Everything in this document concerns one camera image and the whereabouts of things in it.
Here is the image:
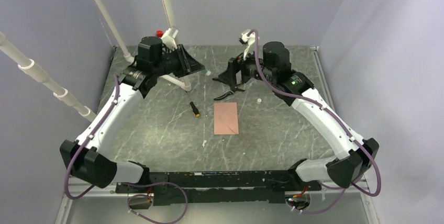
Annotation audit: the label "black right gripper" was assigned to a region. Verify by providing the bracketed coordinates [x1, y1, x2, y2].
[218, 43, 276, 88]

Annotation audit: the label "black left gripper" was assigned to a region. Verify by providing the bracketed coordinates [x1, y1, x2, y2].
[153, 44, 205, 79]

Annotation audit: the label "pink paper envelope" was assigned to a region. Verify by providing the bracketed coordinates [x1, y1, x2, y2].
[214, 103, 239, 135]

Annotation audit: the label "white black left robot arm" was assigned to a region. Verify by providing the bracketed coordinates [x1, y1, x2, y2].
[60, 36, 205, 193]

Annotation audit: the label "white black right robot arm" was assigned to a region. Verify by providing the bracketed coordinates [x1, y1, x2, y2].
[214, 41, 382, 196]

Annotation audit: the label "black yellow screwdriver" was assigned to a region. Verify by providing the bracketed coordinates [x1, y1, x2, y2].
[186, 91, 200, 117]

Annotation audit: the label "black handled pliers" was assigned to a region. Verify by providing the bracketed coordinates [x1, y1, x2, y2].
[213, 79, 234, 101]

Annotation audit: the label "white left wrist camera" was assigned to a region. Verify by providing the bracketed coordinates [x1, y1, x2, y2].
[156, 27, 179, 50]

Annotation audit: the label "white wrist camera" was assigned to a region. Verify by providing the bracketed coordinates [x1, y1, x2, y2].
[156, 27, 179, 50]
[239, 29, 256, 61]

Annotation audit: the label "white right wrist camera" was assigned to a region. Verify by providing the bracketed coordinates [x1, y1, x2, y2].
[239, 29, 256, 61]

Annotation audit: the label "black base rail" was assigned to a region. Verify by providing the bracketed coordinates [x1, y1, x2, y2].
[116, 170, 321, 206]

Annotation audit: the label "white pvc pipe frame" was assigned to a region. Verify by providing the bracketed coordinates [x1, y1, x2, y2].
[1, 0, 176, 122]

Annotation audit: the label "aluminium extrusion frame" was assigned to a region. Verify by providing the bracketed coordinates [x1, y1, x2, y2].
[56, 180, 379, 223]

